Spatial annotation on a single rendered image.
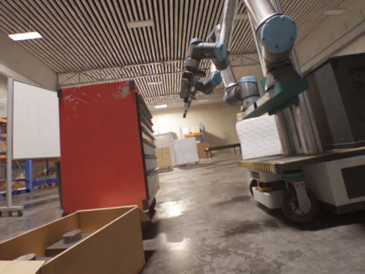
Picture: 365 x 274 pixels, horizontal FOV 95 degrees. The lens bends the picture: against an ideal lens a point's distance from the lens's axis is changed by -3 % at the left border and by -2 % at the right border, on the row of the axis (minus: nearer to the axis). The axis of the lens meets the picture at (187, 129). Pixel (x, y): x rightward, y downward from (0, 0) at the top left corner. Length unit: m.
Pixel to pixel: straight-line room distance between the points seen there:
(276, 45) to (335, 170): 0.64
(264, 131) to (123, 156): 3.65
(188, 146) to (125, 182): 7.50
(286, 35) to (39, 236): 1.28
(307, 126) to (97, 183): 1.25
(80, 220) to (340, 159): 1.25
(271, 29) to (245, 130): 3.50
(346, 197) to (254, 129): 3.37
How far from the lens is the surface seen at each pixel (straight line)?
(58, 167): 2.80
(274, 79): 1.07
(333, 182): 1.06
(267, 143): 4.33
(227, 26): 1.26
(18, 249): 0.88
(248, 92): 1.50
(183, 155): 8.49
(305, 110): 1.24
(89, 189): 1.15
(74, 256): 0.59
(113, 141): 1.10
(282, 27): 0.97
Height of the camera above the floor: 0.41
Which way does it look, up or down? 9 degrees up
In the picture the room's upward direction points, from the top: 9 degrees counter-clockwise
